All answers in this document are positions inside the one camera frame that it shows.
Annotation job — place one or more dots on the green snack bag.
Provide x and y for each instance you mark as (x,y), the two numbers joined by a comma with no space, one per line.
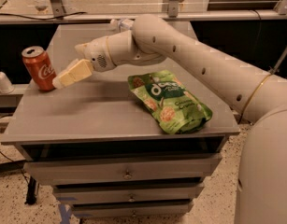
(170,103)

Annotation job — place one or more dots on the metal frame rail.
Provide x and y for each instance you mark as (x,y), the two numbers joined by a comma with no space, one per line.
(79,17)

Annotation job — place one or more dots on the grey drawer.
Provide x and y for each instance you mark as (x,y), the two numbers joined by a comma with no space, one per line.
(136,209)
(118,170)
(129,194)

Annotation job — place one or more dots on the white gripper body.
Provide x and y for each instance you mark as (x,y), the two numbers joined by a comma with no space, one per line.
(96,54)

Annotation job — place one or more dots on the top grey drawer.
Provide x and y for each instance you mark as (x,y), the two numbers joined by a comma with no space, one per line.
(118,170)

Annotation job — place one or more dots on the grey drawer cabinet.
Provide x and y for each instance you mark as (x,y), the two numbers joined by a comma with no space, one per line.
(99,118)

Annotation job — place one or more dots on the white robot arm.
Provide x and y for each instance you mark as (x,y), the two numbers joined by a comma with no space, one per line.
(255,94)

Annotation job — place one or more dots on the middle grey drawer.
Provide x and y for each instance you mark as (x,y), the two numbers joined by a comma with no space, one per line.
(129,194)

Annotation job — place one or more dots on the bottom grey drawer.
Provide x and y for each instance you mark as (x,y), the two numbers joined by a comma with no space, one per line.
(136,209)

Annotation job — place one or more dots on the red coke can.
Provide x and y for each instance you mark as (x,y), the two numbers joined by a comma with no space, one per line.
(37,62)

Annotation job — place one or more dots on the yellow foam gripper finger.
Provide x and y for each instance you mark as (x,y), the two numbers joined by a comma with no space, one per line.
(76,73)
(72,63)

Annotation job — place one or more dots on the white pipe fitting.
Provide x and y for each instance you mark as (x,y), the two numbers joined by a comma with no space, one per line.
(5,84)

